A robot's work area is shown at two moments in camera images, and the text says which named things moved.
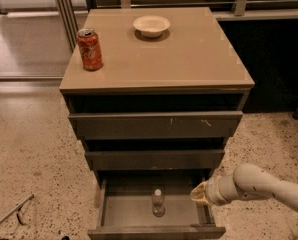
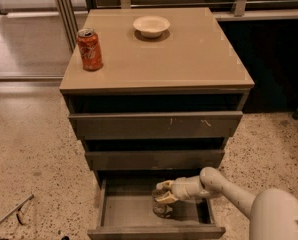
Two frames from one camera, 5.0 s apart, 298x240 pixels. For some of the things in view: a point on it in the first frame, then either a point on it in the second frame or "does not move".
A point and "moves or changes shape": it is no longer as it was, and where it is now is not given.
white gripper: [211, 191] -> [184, 188]
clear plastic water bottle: [158, 200] moves or changes shape
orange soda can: [90, 49] does not move
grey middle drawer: [155, 160] does not move
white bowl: [151, 26] does not move
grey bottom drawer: [126, 211] does not move
